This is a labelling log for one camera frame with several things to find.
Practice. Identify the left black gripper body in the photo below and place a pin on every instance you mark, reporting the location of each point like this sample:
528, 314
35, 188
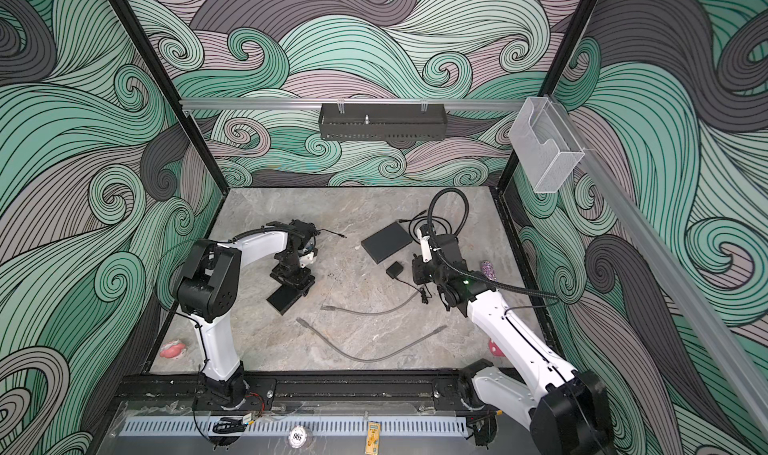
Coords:
291, 270

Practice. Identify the round white sticker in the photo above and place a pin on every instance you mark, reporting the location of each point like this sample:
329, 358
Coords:
298, 437

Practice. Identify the pink toy with bunny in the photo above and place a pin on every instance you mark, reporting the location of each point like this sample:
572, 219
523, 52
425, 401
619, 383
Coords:
494, 349

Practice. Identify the clear acrylic wall holder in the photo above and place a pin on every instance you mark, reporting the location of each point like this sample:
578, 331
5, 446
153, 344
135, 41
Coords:
544, 139

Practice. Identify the white slotted cable duct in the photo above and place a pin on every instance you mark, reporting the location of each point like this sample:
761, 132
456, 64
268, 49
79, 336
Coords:
398, 426

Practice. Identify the yellow label tag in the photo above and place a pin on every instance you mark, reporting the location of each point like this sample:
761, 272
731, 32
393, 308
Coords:
372, 438

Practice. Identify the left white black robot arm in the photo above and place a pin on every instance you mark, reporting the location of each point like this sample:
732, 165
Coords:
209, 283

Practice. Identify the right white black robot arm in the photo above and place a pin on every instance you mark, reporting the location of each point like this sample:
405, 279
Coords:
565, 410

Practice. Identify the pink toy left side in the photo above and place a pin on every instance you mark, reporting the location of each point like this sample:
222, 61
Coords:
172, 349

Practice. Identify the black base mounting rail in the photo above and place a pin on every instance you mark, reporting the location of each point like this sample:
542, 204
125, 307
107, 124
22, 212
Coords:
441, 389

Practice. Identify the black perforated wall tray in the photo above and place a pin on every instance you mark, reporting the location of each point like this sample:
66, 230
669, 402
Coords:
382, 122

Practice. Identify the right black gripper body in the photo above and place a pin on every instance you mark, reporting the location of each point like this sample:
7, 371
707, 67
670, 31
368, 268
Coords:
424, 272

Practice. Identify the glitter purple microphone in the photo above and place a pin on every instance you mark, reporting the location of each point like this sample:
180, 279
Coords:
488, 270

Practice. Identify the black network switch box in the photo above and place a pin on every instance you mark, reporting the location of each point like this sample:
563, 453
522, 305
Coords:
284, 298

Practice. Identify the dark grey box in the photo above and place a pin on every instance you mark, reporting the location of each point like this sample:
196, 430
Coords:
386, 242

